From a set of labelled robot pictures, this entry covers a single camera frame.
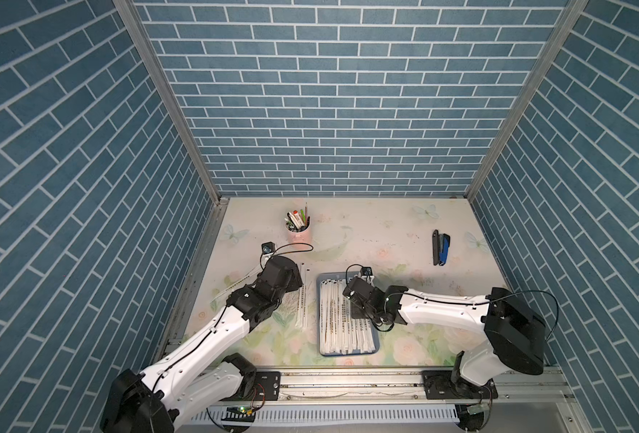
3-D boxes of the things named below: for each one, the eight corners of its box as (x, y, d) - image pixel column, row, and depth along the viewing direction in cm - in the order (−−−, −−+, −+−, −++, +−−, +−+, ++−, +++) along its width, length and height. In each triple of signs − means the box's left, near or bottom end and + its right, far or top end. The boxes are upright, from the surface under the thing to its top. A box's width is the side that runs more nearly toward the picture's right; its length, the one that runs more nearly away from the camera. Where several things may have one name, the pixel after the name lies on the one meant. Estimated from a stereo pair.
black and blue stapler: (432, 264, 102) (435, 259, 99) (432, 235, 112) (435, 229, 109) (447, 267, 101) (451, 262, 99) (446, 237, 111) (449, 232, 108)
